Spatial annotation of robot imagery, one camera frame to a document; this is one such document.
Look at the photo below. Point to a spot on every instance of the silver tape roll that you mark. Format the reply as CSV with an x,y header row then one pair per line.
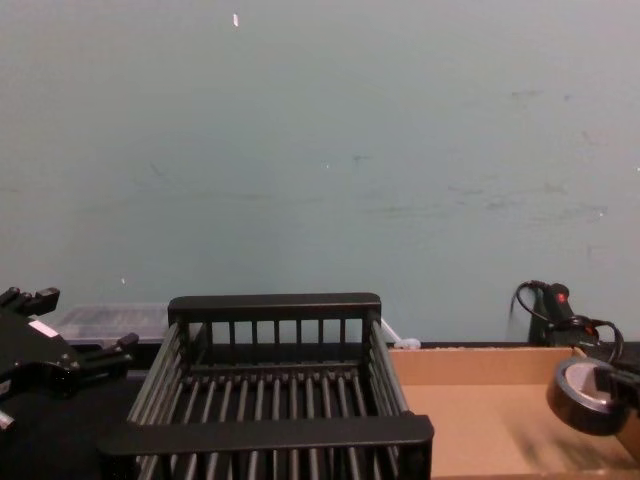
x,y
575,407

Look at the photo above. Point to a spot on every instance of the shallow brown cardboard tray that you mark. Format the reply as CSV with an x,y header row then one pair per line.
x,y
480,430

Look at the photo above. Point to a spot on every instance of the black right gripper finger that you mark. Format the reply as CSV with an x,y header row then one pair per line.
x,y
610,386

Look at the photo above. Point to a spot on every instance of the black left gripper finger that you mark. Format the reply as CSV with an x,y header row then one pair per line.
x,y
35,300
102,361

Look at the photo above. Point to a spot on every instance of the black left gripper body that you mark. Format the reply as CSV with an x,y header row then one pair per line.
x,y
30,345

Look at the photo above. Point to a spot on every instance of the black rack with steel bars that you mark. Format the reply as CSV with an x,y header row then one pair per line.
x,y
260,435

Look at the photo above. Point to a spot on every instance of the clear plastic case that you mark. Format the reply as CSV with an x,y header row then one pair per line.
x,y
115,322

